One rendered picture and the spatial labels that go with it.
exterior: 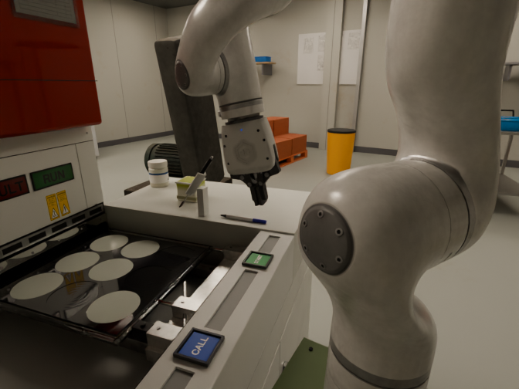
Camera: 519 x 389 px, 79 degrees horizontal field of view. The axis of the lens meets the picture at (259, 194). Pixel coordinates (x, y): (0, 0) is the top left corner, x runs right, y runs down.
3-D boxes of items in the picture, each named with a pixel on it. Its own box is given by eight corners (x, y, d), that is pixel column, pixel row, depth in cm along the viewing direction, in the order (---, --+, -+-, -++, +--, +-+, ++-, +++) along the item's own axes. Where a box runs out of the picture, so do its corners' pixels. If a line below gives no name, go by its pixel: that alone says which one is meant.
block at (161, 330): (147, 345, 58) (145, 332, 57) (158, 332, 61) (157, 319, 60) (185, 356, 55) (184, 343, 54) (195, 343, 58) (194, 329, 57)
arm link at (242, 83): (233, 103, 54) (271, 96, 60) (215, 18, 51) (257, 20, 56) (206, 109, 60) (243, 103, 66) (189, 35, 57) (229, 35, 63)
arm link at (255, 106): (209, 109, 58) (212, 125, 59) (252, 99, 55) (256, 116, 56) (228, 106, 66) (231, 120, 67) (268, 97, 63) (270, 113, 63)
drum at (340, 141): (329, 168, 533) (331, 127, 510) (354, 171, 513) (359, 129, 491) (320, 174, 497) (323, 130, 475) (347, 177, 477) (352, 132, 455)
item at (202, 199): (186, 214, 94) (182, 171, 89) (193, 210, 97) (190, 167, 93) (205, 218, 92) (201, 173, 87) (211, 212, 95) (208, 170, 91)
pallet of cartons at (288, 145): (234, 164, 557) (233, 122, 533) (268, 151, 662) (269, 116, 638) (279, 170, 516) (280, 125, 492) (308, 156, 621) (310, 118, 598)
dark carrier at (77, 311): (-12, 298, 68) (-12, 295, 68) (108, 231, 99) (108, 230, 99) (117, 337, 58) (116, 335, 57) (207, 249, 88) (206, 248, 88)
